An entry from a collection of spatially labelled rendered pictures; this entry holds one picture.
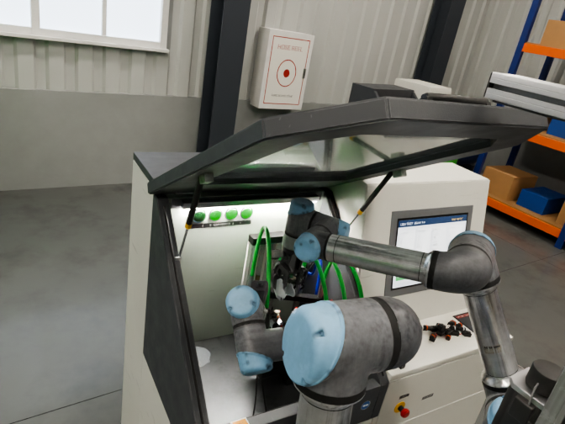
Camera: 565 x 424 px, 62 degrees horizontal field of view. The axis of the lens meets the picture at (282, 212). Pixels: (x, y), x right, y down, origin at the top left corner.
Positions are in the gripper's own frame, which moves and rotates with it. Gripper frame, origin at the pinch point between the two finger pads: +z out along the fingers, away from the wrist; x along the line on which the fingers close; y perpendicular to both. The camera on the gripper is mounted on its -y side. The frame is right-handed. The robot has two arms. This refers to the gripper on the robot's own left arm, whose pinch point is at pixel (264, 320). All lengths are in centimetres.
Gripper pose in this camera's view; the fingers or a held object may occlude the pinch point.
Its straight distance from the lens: 141.7
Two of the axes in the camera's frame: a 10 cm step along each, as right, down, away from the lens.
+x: 9.9, -0.1, -1.2
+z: 1.1, 4.1, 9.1
